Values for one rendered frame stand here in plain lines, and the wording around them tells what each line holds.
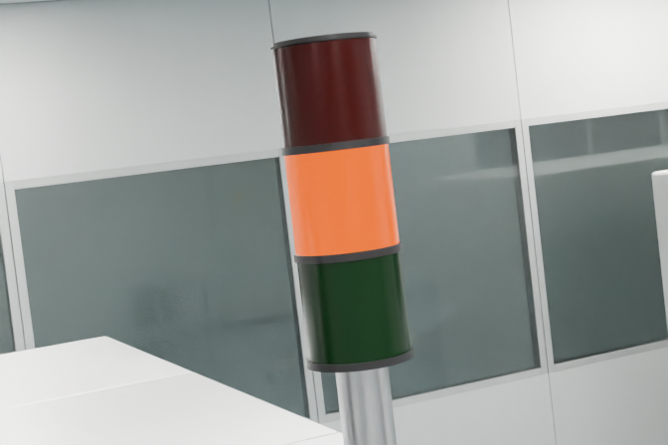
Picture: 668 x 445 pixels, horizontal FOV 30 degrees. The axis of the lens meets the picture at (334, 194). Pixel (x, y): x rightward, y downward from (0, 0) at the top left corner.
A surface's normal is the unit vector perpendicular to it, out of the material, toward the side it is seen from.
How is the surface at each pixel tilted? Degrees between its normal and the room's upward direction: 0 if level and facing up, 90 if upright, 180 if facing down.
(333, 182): 90
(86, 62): 90
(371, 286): 90
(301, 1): 90
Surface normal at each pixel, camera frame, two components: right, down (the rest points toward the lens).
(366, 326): 0.19, 0.03
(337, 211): -0.11, 0.07
